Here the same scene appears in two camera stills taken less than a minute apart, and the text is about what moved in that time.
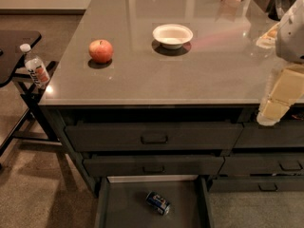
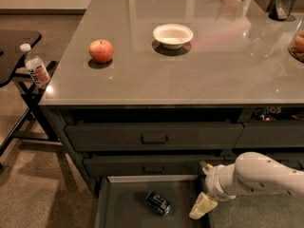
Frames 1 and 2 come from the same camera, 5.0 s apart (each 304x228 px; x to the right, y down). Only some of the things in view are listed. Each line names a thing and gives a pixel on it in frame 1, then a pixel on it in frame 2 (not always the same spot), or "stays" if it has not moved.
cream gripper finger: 288,87 → 220,181
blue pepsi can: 162,206 stays
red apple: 101,50 stays
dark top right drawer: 283,134 stays
